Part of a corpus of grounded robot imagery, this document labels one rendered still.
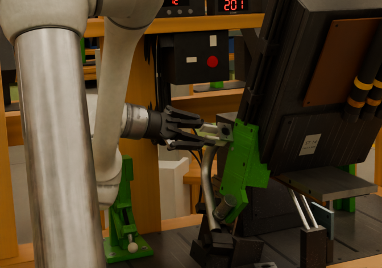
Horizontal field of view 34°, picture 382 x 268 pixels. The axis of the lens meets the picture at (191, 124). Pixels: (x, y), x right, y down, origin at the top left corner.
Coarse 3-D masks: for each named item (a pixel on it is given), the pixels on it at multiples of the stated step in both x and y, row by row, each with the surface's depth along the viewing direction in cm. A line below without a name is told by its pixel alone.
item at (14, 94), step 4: (16, 76) 800; (12, 84) 848; (16, 84) 851; (12, 88) 810; (16, 88) 813; (12, 92) 811; (16, 92) 814; (12, 96) 812; (16, 96) 815; (12, 100) 813
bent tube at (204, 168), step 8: (224, 128) 167; (216, 136) 167; (224, 136) 165; (232, 136) 166; (208, 152) 171; (208, 160) 172; (208, 168) 172; (208, 176) 172; (208, 184) 170; (208, 192) 168; (208, 200) 167; (208, 208) 166; (208, 216) 165; (216, 224) 162; (216, 232) 164
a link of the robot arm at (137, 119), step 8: (128, 104) 155; (136, 104) 157; (128, 112) 153; (136, 112) 154; (144, 112) 155; (128, 120) 153; (136, 120) 153; (144, 120) 154; (128, 128) 153; (136, 128) 154; (144, 128) 154; (128, 136) 155; (136, 136) 155
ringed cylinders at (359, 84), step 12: (372, 48) 140; (372, 60) 141; (360, 72) 145; (372, 72) 143; (360, 84) 145; (372, 84) 146; (348, 96) 150; (360, 96) 148; (372, 96) 150; (348, 108) 151; (360, 108) 151; (372, 108) 152; (348, 120) 152
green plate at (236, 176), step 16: (240, 128) 163; (256, 128) 156; (240, 144) 162; (256, 144) 159; (240, 160) 160; (256, 160) 159; (224, 176) 167; (240, 176) 159; (256, 176) 160; (224, 192) 166
